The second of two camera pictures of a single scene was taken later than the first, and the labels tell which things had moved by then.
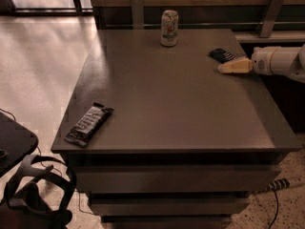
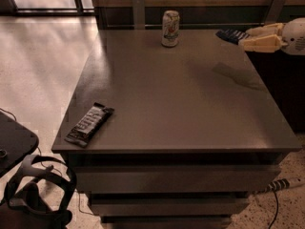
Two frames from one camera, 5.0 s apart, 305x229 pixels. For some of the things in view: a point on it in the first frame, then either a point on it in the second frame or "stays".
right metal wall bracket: [273, 13] stays
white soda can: [170, 28] stays
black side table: [16, 142] stays
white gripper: [261, 61] to [294, 37]
